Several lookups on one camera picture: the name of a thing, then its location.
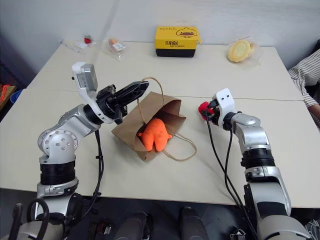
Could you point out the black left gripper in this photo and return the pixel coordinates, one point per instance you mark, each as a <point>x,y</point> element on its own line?
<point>110,102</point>

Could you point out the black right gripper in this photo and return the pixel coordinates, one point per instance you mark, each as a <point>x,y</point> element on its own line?
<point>216,111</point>

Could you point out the brown paper bag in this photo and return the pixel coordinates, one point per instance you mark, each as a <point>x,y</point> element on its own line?
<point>130,130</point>

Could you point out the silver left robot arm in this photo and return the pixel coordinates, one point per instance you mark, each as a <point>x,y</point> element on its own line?
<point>57,140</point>

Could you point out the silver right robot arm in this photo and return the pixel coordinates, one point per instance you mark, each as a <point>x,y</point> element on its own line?
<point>255,140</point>

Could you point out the bagged orange plush toy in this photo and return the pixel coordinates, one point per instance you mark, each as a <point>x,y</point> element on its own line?
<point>115,46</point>

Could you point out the bagged yellow plush toy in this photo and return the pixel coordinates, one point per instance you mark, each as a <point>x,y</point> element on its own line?
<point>240,51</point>

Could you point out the bagged red plush toy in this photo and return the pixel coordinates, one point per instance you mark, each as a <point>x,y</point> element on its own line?
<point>83,43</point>

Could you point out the yellow black duck box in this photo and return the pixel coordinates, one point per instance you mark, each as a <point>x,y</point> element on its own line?
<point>175,41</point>

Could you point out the person in striped shirt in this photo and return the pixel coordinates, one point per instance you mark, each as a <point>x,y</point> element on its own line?
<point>305,75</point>

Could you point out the blue round container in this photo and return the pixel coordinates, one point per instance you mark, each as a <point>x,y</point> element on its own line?
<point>17,96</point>

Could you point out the black upright bar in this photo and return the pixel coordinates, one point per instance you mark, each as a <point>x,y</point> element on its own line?
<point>16,220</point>

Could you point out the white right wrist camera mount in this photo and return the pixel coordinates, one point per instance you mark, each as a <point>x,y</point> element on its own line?
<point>225,102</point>

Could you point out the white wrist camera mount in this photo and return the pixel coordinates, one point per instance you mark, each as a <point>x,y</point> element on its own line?
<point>225,102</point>
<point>85,77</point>

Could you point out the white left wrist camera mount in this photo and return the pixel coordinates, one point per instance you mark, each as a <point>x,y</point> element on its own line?
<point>85,77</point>

